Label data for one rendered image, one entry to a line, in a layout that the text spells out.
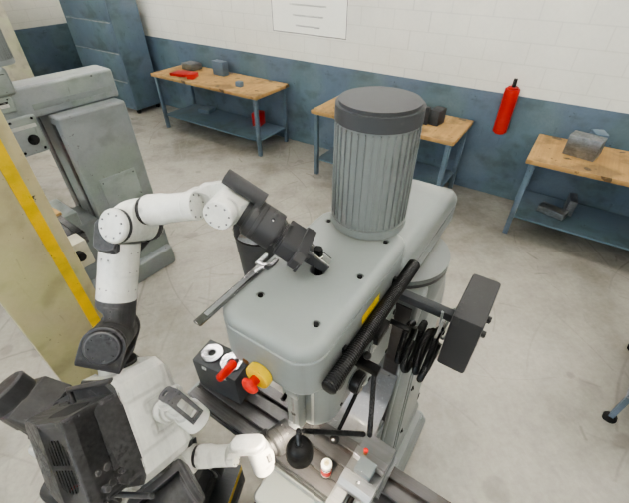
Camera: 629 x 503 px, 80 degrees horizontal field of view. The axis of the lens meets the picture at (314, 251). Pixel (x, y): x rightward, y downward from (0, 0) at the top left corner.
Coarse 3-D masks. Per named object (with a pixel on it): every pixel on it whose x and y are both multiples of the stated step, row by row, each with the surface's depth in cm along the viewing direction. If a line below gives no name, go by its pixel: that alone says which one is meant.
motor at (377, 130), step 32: (352, 96) 84; (384, 96) 84; (416, 96) 84; (352, 128) 79; (384, 128) 76; (416, 128) 80; (352, 160) 84; (384, 160) 82; (352, 192) 88; (384, 192) 87; (352, 224) 94; (384, 224) 92
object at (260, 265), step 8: (264, 256) 89; (256, 264) 88; (264, 264) 87; (272, 264) 87; (248, 272) 85; (256, 272) 85; (240, 280) 83; (248, 280) 83; (232, 288) 81; (240, 288) 81; (224, 296) 79; (232, 296) 79; (216, 304) 77; (224, 304) 78; (208, 312) 76; (200, 320) 74
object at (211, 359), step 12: (204, 348) 159; (216, 348) 159; (228, 348) 161; (204, 360) 155; (216, 360) 156; (228, 360) 156; (240, 360) 155; (204, 372) 159; (216, 372) 153; (240, 372) 152; (204, 384) 167; (216, 384) 160; (228, 384) 154; (240, 384) 155; (228, 396) 162; (240, 396) 158
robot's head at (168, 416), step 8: (192, 400) 89; (168, 408) 84; (184, 408) 87; (192, 408) 88; (160, 416) 89; (168, 416) 89; (176, 416) 86; (192, 416) 87; (200, 416) 89; (208, 416) 90; (184, 424) 87; (192, 424) 87; (200, 424) 88; (192, 432) 89
